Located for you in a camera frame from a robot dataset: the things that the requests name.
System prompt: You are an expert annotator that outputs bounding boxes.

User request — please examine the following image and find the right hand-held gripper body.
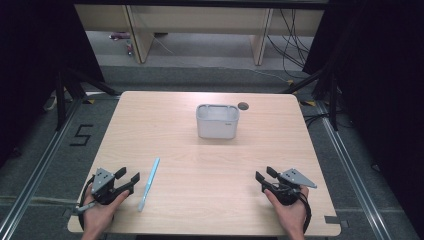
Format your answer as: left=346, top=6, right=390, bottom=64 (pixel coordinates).
left=262, top=167, right=318, bottom=206

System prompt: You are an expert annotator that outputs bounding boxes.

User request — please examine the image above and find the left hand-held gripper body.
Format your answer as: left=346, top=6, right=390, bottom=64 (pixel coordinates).
left=90, top=167, right=135, bottom=206

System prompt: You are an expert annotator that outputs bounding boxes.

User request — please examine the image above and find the light blue toothbrush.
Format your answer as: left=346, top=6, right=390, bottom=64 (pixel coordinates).
left=137, top=157, right=161, bottom=213

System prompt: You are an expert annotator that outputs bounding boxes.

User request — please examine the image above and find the white plastic container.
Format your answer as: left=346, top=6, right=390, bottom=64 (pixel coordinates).
left=195, top=103, right=241, bottom=140

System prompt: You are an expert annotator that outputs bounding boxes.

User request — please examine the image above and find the person's right hand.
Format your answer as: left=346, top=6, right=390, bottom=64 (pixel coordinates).
left=264, top=185, right=310, bottom=236

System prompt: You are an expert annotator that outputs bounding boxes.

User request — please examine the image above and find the person's left hand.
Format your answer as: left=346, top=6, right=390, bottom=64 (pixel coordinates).
left=81, top=189, right=131, bottom=235

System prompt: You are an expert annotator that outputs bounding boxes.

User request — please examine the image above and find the black metal stand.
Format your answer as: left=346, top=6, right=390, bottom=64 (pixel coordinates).
left=279, top=68, right=341, bottom=132
left=54, top=66, right=122, bottom=132

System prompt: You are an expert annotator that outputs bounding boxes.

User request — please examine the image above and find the black curtain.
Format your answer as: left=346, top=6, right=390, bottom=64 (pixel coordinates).
left=0, top=0, right=106, bottom=168
left=301, top=0, right=424, bottom=231

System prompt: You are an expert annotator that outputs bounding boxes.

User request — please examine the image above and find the pink item on floor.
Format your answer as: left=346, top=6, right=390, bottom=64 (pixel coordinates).
left=108, top=31, right=132, bottom=41

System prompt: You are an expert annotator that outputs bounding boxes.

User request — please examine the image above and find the beige wooden desk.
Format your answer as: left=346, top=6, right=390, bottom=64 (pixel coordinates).
left=73, top=3, right=326, bottom=67

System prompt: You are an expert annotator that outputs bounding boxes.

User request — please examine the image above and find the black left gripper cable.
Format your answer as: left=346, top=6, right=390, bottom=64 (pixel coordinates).
left=77, top=174, right=98, bottom=231

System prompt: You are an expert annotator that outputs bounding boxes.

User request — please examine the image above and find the grey cable plug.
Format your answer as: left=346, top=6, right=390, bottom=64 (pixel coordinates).
left=73, top=201, right=98, bottom=215

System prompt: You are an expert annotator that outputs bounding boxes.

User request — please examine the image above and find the aluminium floor rail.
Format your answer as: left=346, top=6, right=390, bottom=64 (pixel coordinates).
left=0, top=98, right=84, bottom=240
left=314, top=99, right=393, bottom=240

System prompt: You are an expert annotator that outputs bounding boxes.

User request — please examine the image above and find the bundle of black cables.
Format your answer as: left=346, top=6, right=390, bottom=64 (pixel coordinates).
left=266, top=8, right=316, bottom=81

